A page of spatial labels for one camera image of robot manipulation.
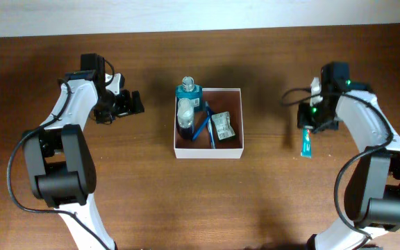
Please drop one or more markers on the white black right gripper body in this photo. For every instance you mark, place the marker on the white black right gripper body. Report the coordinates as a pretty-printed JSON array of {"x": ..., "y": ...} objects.
[{"x": 318, "y": 119}]

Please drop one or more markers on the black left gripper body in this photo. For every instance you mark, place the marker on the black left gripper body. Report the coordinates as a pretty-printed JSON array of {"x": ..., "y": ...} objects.
[{"x": 114, "y": 103}]

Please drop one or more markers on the Colgate toothpaste tube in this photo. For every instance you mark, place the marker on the Colgate toothpaste tube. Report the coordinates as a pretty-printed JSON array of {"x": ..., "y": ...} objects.
[{"x": 306, "y": 150}]

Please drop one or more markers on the purple foaming soap pump bottle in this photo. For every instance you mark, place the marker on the purple foaming soap pump bottle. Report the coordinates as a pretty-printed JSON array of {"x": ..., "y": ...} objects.
[{"x": 185, "y": 118}]

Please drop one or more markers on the blue Listerine mouthwash bottle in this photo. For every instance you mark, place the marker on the blue Listerine mouthwash bottle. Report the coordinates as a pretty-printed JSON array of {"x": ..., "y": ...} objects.
[{"x": 190, "y": 90}]

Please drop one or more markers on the blue white toothbrush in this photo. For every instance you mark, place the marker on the blue white toothbrush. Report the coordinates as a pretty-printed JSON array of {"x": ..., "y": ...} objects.
[{"x": 209, "y": 125}]

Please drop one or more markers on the green white wipes packet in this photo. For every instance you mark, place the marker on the green white wipes packet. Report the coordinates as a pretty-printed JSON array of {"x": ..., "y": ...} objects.
[{"x": 222, "y": 122}]

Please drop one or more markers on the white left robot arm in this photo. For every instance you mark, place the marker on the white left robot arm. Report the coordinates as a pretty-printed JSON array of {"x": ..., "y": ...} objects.
[{"x": 60, "y": 167}]

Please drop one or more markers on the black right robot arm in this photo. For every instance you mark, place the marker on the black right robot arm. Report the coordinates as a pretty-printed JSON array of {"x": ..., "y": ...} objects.
[{"x": 367, "y": 188}]

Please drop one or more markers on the pink cardboard box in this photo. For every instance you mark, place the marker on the pink cardboard box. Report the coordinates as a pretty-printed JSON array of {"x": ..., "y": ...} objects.
[{"x": 220, "y": 100}]

